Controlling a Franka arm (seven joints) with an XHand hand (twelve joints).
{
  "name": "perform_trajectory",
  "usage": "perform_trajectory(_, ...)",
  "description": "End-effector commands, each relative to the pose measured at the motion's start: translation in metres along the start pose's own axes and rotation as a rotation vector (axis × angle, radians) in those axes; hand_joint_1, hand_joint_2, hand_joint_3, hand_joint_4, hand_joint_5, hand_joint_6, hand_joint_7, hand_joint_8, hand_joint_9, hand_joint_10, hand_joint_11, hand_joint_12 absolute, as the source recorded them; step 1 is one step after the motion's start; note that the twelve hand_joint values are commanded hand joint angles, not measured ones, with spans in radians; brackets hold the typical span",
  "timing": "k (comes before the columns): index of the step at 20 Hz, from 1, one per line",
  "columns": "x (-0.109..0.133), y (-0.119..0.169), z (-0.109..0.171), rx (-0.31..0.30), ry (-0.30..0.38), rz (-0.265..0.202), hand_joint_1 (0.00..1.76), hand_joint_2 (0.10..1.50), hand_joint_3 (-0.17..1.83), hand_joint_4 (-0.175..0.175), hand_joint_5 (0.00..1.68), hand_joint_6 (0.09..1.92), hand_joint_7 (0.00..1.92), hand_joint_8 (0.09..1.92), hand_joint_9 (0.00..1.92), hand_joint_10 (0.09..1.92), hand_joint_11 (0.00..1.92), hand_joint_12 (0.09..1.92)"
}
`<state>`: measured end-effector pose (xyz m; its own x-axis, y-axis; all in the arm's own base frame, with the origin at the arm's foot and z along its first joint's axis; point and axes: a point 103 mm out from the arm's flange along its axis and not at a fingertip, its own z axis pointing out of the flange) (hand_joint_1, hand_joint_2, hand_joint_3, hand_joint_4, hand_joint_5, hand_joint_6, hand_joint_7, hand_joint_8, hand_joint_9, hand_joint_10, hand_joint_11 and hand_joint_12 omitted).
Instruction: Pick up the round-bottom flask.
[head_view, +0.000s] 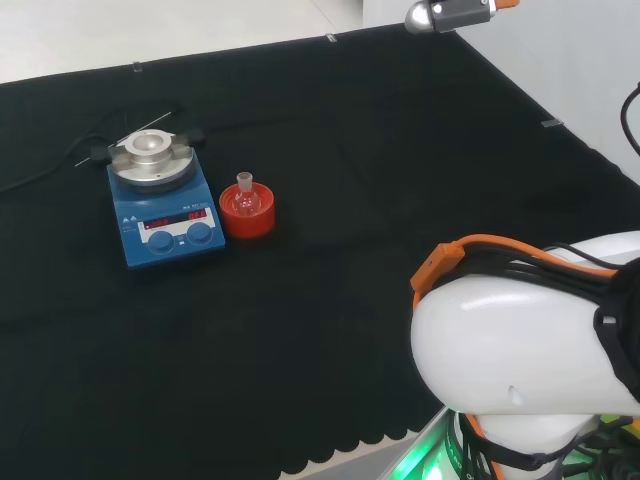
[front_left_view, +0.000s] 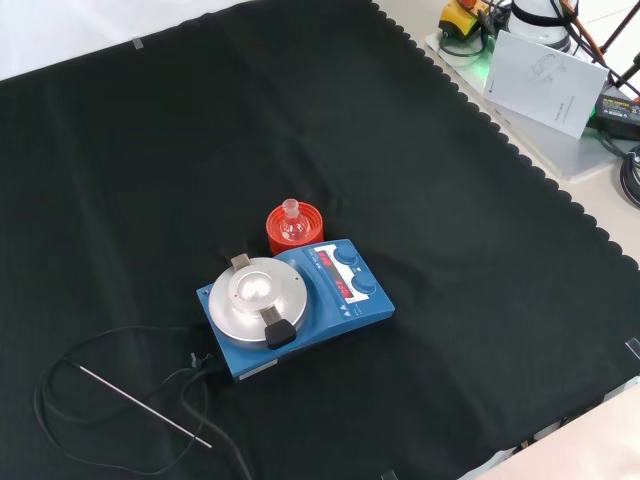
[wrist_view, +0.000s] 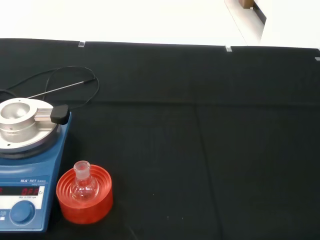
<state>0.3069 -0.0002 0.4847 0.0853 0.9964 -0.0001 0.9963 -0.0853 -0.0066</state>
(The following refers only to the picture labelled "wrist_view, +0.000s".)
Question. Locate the red ribbed flask stand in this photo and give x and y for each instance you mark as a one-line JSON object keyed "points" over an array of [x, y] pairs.
{"points": [[85, 212]]}

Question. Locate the pale board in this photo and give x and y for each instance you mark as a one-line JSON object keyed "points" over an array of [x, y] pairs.
{"points": [[246, 17]]}

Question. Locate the blue-base heater with steel block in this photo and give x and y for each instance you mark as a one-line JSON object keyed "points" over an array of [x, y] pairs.
{"points": [[30, 175]]}

